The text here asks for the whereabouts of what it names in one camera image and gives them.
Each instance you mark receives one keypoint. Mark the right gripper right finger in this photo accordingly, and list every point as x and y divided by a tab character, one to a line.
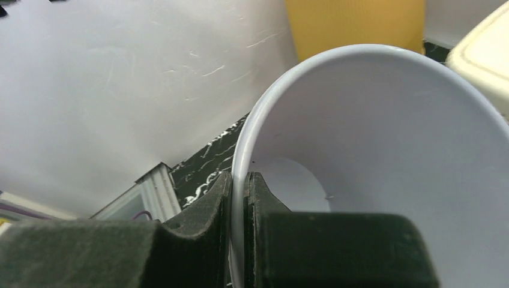
329	249

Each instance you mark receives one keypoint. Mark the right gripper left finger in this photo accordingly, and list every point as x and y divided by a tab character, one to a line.
188	250

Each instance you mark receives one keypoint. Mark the grey and tan bucket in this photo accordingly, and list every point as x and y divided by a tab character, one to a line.
375	128

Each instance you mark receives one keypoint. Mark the orange mesh basket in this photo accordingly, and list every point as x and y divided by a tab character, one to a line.
318	26

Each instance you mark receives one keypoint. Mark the cream perforated basket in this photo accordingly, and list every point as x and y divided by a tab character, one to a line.
481	58

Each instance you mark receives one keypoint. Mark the aluminium rail frame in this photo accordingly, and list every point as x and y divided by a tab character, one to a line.
152	197

